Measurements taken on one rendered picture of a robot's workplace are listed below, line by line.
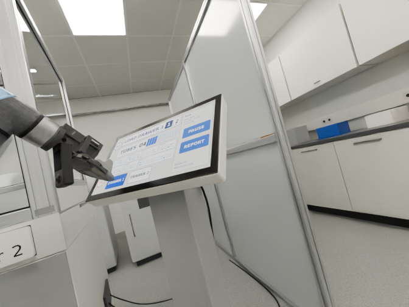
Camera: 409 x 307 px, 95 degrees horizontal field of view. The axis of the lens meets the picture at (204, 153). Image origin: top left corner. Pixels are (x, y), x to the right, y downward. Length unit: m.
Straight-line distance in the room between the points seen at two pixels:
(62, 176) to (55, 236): 0.41
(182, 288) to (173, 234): 0.19
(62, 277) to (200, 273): 0.54
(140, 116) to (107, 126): 0.68
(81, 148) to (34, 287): 0.58
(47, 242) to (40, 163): 0.30
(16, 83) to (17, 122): 0.49
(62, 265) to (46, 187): 0.30
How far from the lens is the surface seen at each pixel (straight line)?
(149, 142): 0.70
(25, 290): 1.03
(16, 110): 0.60
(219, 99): 0.63
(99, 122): 4.30
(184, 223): 0.66
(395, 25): 2.56
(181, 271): 0.75
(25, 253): 0.98
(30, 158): 0.98
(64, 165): 0.60
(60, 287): 1.01
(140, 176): 0.61
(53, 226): 0.96
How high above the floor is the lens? 0.99
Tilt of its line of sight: 3 degrees up
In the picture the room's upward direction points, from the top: 15 degrees counter-clockwise
